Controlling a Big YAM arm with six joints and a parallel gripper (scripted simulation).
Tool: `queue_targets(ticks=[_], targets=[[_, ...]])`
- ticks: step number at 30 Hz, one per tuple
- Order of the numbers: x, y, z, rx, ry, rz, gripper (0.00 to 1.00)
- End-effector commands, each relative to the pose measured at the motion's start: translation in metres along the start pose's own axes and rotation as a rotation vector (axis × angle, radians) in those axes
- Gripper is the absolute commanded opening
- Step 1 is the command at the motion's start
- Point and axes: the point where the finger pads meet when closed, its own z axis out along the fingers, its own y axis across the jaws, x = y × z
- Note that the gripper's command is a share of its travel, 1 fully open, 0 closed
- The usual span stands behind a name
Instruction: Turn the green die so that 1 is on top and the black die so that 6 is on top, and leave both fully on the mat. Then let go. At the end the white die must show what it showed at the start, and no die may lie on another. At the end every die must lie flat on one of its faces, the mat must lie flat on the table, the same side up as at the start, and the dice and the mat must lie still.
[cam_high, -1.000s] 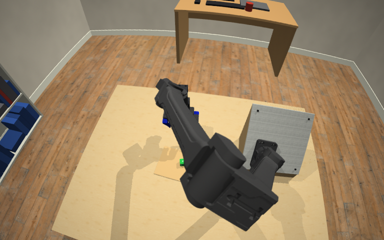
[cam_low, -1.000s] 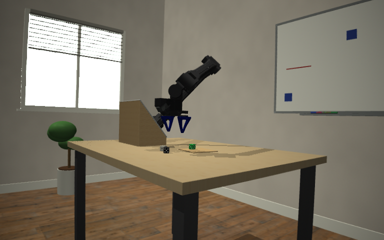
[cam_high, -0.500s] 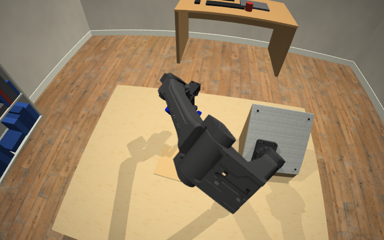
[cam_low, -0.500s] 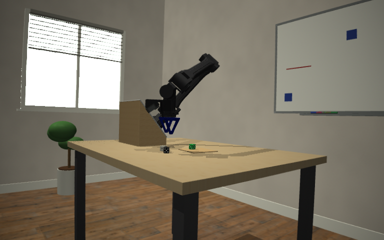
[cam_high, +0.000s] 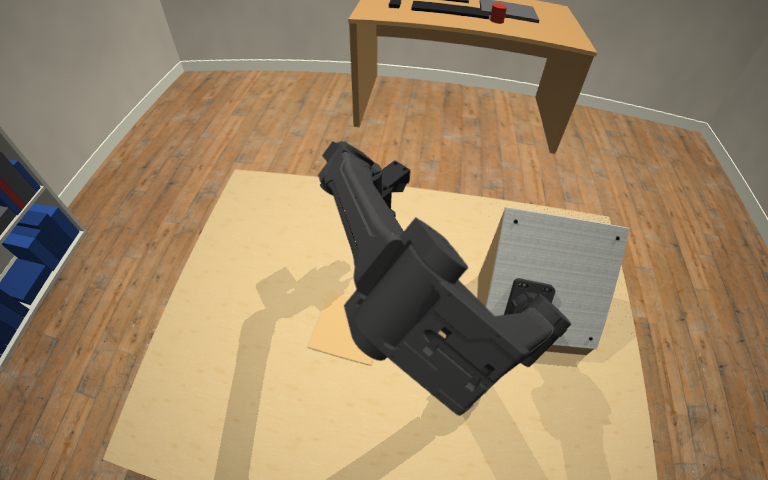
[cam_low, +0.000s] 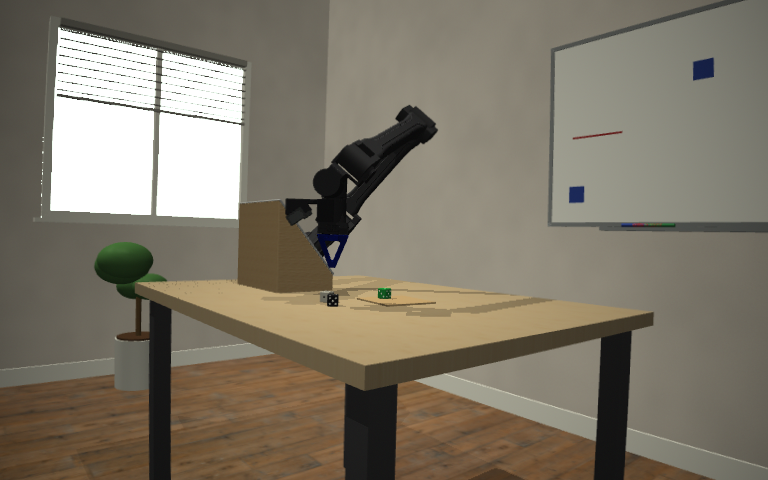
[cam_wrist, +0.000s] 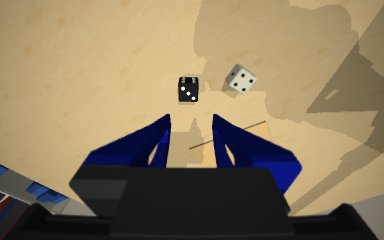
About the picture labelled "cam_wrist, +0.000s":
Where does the white die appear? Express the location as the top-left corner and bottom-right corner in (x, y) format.
(226, 64), (257, 95)

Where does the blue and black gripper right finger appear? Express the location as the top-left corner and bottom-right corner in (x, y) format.
(212, 114), (302, 195)

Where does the black die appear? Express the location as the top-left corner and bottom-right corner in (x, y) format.
(178, 77), (199, 102)

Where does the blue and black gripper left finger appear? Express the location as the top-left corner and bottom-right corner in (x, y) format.
(81, 114), (171, 167)

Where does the tan flat mat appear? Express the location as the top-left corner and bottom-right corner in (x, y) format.
(189, 121), (271, 167)

